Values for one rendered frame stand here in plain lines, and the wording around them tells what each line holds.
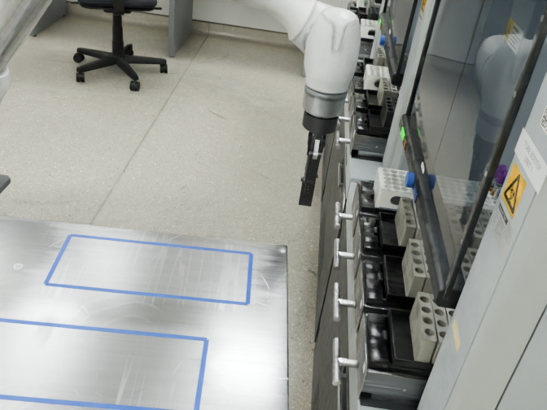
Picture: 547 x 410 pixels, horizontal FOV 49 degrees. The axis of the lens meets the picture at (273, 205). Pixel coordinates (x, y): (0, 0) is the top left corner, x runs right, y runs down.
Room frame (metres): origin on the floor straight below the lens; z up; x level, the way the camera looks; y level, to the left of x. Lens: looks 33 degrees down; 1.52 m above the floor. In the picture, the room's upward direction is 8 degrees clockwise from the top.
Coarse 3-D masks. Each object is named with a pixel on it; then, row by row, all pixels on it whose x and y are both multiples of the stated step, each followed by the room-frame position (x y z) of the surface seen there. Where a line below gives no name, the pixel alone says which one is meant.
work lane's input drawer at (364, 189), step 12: (360, 192) 1.21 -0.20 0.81; (372, 192) 1.19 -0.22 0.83; (336, 204) 1.23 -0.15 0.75; (360, 204) 1.16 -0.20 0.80; (372, 204) 1.15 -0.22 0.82; (336, 216) 1.17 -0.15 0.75; (348, 216) 1.18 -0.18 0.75; (360, 216) 1.12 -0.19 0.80; (372, 216) 1.12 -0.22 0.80; (336, 228) 1.14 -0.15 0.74
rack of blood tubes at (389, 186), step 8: (384, 168) 1.23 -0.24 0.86; (376, 176) 1.22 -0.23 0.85; (384, 176) 1.20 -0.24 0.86; (392, 176) 1.21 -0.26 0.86; (400, 176) 1.21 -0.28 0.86; (376, 184) 1.19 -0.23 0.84; (384, 184) 1.16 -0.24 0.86; (392, 184) 1.16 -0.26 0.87; (400, 184) 1.17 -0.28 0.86; (376, 192) 1.17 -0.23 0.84; (384, 192) 1.14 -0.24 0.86; (392, 192) 1.14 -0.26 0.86; (400, 192) 1.14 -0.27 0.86; (408, 192) 1.14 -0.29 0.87; (488, 192) 1.19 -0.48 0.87; (376, 200) 1.15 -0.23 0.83; (384, 200) 1.14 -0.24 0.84; (392, 200) 1.19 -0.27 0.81; (488, 200) 1.15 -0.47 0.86; (496, 200) 1.17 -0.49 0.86; (384, 208) 1.14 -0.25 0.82; (392, 208) 1.14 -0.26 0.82; (488, 208) 1.13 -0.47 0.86
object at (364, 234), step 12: (360, 228) 1.07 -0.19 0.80; (372, 228) 1.05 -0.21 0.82; (336, 240) 1.08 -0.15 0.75; (360, 240) 1.01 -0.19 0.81; (372, 240) 1.01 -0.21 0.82; (336, 252) 1.03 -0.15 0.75; (360, 252) 0.98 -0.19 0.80; (372, 252) 0.98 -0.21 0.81; (384, 252) 0.98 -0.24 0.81; (396, 252) 0.98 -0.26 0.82; (336, 264) 0.99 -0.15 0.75
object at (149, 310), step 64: (0, 256) 0.79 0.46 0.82; (64, 256) 0.82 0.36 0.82; (128, 256) 0.84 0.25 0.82; (192, 256) 0.87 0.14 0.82; (256, 256) 0.90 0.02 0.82; (0, 320) 0.65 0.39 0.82; (64, 320) 0.67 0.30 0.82; (128, 320) 0.69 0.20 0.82; (192, 320) 0.71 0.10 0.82; (256, 320) 0.73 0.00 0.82; (0, 384) 0.53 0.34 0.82; (64, 384) 0.55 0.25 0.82; (128, 384) 0.56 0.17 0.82; (192, 384) 0.58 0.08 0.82; (256, 384) 0.59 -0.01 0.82
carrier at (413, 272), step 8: (416, 240) 0.94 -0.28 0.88; (408, 248) 0.92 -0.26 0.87; (416, 248) 0.91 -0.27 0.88; (408, 256) 0.90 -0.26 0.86; (416, 256) 0.88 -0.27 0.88; (408, 264) 0.89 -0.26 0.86; (416, 264) 0.86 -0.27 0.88; (408, 272) 0.87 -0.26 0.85; (416, 272) 0.84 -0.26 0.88; (424, 272) 0.84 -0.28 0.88; (408, 280) 0.86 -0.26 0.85; (416, 280) 0.83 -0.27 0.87; (424, 280) 0.83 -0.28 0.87; (408, 288) 0.84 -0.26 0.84; (416, 288) 0.83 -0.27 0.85; (408, 296) 0.83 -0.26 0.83
